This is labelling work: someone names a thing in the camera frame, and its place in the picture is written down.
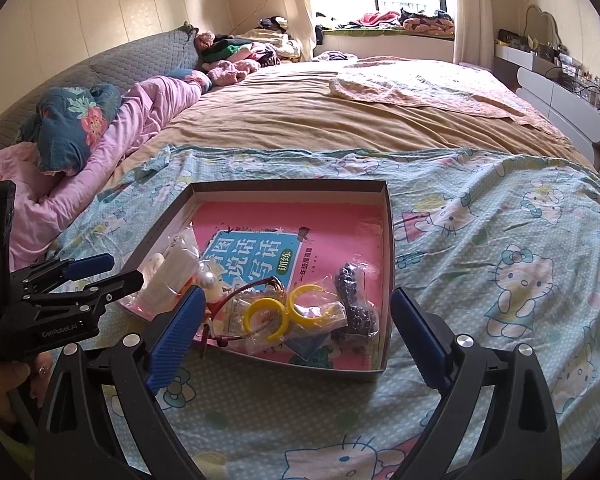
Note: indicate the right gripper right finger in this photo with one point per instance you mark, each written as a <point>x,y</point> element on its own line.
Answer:
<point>495,418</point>

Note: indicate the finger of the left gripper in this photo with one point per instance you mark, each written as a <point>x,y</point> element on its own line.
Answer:
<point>103,292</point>
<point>52,273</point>

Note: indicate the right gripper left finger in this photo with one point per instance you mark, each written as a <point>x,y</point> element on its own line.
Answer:
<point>76,437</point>

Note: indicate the white pearl hair claw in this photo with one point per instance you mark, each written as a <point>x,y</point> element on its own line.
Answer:
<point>166,283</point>

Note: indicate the bag of dark beads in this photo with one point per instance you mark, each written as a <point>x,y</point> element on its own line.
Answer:
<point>362,321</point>

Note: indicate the yellow hoop earrings bag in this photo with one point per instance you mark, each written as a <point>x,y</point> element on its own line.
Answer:
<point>278,314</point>

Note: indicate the flower earrings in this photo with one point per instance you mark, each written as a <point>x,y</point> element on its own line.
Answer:
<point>183,240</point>

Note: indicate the person's left hand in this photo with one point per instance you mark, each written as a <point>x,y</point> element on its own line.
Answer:
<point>14,374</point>

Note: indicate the pink quilt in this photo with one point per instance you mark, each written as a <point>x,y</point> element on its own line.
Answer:
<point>46,205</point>

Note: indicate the dark floral pillow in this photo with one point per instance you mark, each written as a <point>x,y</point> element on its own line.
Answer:
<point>67,125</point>

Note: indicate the Hello Kitty teal blanket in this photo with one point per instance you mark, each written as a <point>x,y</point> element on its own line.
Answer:
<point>503,247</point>

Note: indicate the pink workbook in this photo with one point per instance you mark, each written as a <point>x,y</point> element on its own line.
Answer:
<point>220,326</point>

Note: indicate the shallow dark cardboard tray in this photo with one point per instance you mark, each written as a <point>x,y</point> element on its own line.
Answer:
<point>297,230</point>

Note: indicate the blue small box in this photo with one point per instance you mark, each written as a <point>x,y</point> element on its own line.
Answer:
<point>305,347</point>

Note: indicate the grey quilted headboard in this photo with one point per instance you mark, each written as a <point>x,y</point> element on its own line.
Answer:
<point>121,66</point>

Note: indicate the pile of clothes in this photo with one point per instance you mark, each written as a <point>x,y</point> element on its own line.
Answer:
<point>229,59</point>

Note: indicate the tan bed sheet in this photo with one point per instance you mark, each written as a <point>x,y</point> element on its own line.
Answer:
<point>290,106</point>

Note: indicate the white low cabinet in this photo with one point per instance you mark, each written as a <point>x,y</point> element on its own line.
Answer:
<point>536,81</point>

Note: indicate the pink floral cloth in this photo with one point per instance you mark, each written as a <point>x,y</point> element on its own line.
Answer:
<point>445,86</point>

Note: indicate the beige curtain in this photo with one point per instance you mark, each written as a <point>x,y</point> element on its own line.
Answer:
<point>474,37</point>

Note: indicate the window seat clothes pile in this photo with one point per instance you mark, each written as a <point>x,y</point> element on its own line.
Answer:
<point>439,24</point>

